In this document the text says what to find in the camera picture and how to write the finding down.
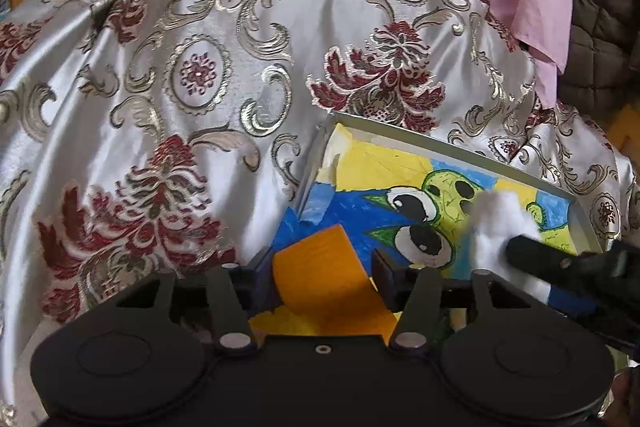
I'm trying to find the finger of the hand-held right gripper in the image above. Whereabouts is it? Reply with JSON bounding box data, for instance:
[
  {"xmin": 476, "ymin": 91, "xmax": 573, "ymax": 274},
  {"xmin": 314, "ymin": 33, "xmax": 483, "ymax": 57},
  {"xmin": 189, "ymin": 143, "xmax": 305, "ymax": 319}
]
[
  {"xmin": 545, "ymin": 284, "xmax": 640, "ymax": 354},
  {"xmin": 506, "ymin": 233, "xmax": 640, "ymax": 295}
]

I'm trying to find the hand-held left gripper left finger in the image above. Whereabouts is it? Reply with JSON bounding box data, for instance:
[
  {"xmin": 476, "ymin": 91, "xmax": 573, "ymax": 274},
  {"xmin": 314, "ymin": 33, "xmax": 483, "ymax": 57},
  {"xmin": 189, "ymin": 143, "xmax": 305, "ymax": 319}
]
[{"xmin": 115, "ymin": 249, "xmax": 275, "ymax": 354}]

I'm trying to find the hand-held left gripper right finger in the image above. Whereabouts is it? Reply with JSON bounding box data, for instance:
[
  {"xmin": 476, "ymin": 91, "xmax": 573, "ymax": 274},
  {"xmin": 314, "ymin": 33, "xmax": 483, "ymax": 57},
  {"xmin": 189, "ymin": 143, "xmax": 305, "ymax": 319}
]
[{"xmin": 372, "ymin": 252, "xmax": 532, "ymax": 353}]

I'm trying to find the white fluffy cloth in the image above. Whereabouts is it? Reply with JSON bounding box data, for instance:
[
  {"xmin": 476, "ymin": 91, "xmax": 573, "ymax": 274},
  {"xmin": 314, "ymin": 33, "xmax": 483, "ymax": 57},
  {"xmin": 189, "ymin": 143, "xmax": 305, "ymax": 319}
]
[{"xmin": 460, "ymin": 189, "xmax": 551, "ymax": 303}]

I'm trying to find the orange cloth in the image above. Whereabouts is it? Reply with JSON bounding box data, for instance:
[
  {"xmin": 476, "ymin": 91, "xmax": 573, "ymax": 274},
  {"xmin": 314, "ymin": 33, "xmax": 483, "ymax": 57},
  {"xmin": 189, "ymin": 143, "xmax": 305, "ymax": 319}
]
[{"xmin": 271, "ymin": 224, "xmax": 401, "ymax": 338}]

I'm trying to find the grey metal tray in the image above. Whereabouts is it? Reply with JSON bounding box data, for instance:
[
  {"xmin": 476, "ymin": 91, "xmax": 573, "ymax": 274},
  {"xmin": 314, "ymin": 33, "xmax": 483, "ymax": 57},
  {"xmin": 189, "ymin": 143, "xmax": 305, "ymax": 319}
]
[{"xmin": 272, "ymin": 109, "xmax": 604, "ymax": 338}]

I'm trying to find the colourful cartoon tote bag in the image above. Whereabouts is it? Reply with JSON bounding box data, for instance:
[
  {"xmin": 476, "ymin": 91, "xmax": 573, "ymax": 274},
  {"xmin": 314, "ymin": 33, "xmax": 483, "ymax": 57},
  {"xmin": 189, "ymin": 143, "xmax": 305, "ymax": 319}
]
[{"xmin": 250, "ymin": 127, "xmax": 581, "ymax": 338}]

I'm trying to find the floral satin blanket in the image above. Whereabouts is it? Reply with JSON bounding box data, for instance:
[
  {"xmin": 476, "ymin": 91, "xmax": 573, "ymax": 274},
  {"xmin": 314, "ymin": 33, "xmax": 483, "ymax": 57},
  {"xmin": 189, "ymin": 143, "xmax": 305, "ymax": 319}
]
[{"xmin": 0, "ymin": 0, "xmax": 640, "ymax": 427}]

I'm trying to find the brown quilted jacket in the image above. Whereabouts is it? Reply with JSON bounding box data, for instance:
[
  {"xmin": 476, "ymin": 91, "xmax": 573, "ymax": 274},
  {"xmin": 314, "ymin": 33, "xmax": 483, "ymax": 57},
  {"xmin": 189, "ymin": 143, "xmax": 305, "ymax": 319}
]
[{"xmin": 557, "ymin": 0, "xmax": 640, "ymax": 108}]

